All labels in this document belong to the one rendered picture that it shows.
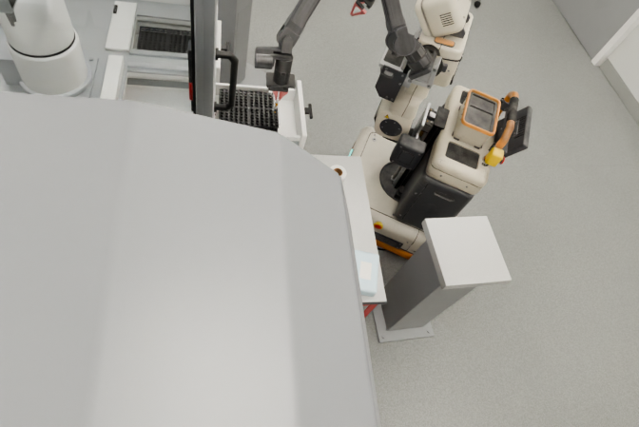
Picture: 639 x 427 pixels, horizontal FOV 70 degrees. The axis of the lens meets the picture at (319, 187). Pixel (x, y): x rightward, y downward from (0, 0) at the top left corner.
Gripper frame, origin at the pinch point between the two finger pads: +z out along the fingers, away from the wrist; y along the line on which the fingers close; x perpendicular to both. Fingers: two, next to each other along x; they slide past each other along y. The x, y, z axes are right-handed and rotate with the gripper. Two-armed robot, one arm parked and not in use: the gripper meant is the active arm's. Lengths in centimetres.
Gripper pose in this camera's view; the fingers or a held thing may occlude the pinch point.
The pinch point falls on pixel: (278, 98)
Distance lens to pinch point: 173.5
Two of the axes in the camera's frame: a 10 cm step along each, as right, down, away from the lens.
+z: -2.0, 5.6, 8.1
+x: -1.1, -8.3, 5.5
